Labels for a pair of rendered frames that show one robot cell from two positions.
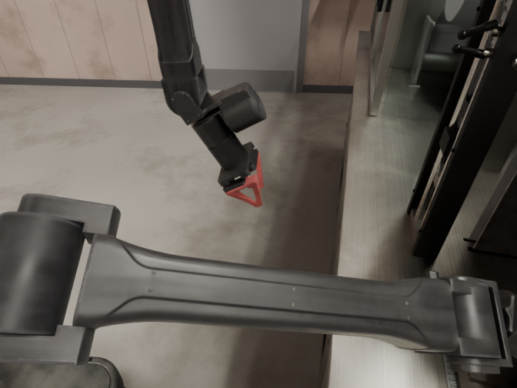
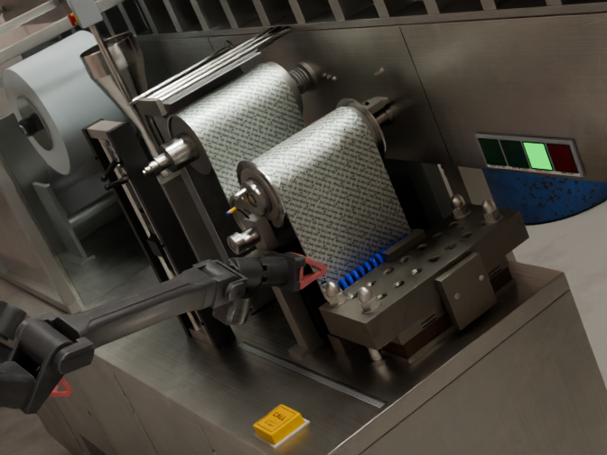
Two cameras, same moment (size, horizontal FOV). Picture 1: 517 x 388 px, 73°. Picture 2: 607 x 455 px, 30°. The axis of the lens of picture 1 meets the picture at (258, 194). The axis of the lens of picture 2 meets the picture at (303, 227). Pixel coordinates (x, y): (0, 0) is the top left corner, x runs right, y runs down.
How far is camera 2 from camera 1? 1.70 m
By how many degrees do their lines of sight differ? 38
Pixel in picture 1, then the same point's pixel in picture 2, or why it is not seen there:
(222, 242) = not seen: outside the picture
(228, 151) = not seen: hidden behind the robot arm
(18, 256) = (44, 329)
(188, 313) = (110, 317)
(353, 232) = (162, 379)
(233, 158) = not seen: hidden behind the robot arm
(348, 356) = (228, 414)
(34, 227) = (38, 322)
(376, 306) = (172, 285)
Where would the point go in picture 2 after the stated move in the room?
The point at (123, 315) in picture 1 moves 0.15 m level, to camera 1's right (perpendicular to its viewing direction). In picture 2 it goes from (91, 327) to (157, 275)
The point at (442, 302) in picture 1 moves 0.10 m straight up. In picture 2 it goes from (196, 272) to (172, 224)
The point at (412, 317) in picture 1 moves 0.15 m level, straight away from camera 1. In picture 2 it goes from (189, 282) to (183, 253)
